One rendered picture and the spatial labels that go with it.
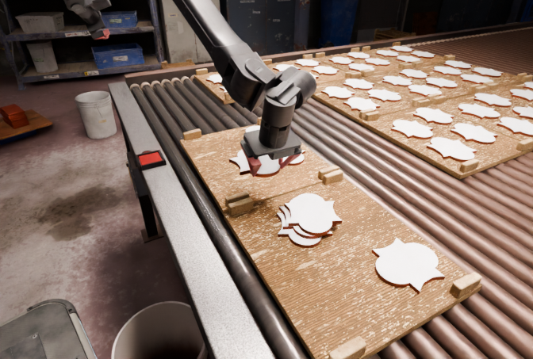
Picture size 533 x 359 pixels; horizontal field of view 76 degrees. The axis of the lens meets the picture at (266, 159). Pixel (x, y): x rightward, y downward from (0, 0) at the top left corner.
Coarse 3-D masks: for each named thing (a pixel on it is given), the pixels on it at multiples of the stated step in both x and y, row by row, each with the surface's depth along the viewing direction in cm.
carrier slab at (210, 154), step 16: (240, 128) 120; (192, 144) 110; (208, 144) 110; (224, 144) 110; (192, 160) 101; (208, 160) 101; (224, 160) 101; (304, 160) 101; (320, 160) 101; (208, 176) 94; (224, 176) 94; (240, 176) 94; (272, 176) 94; (288, 176) 94; (304, 176) 94; (224, 192) 88; (240, 192) 88; (256, 192) 88; (272, 192) 88; (288, 192) 88; (224, 208) 82
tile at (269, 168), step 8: (240, 152) 82; (232, 160) 79; (240, 160) 78; (264, 160) 78; (272, 160) 78; (240, 168) 75; (248, 168) 75; (264, 168) 75; (272, 168) 75; (256, 176) 74; (264, 176) 73
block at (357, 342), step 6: (348, 342) 51; (354, 342) 51; (360, 342) 51; (342, 348) 50; (348, 348) 50; (354, 348) 50; (360, 348) 50; (330, 354) 49; (336, 354) 49; (342, 354) 49; (348, 354) 49; (354, 354) 50; (360, 354) 51
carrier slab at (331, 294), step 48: (336, 192) 88; (240, 240) 73; (288, 240) 73; (336, 240) 73; (384, 240) 73; (288, 288) 62; (336, 288) 62; (384, 288) 62; (432, 288) 62; (480, 288) 63; (336, 336) 54; (384, 336) 54
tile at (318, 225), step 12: (288, 204) 78; (300, 204) 78; (312, 204) 78; (324, 204) 78; (300, 216) 75; (312, 216) 75; (324, 216) 75; (336, 216) 75; (300, 228) 73; (312, 228) 72; (324, 228) 72
